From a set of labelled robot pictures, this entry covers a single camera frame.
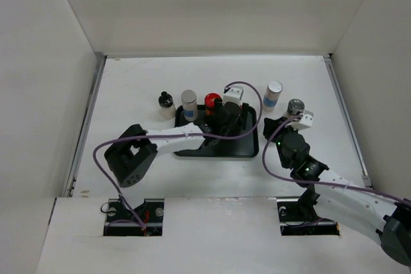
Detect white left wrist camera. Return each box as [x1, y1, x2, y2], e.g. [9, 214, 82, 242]
[222, 85, 244, 106]

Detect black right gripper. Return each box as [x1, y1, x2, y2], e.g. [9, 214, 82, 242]
[263, 116, 300, 169]

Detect grey lid salt grinder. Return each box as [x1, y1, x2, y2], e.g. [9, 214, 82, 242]
[284, 99, 305, 120]

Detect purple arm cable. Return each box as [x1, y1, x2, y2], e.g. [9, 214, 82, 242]
[262, 113, 411, 210]
[92, 80, 263, 233]

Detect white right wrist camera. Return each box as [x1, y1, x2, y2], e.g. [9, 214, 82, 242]
[290, 110, 314, 130]

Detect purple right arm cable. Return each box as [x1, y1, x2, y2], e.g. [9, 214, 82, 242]
[262, 113, 411, 210]

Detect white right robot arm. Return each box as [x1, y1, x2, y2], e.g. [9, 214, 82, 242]
[263, 116, 410, 267]

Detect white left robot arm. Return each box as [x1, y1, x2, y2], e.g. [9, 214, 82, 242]
[104, 98, 258, 188]

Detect silver lid blue label shaker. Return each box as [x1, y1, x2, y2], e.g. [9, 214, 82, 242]
[181, 89, 198, 122]

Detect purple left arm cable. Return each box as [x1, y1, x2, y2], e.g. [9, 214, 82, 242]
[92, 80, 263, 233]

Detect black knob grinder bottle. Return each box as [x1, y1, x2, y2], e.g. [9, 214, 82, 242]
[158, 91, 176, 119]

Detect black plastic tray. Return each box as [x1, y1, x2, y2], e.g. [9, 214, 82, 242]
[174, 105, 259, 158]

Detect white lid blue label shaker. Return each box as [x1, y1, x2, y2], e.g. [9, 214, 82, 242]
[263, 81, 283, 112]

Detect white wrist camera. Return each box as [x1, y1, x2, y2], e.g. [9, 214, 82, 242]
[222, 85, 244, 106]
[290, 110, 314, 130]

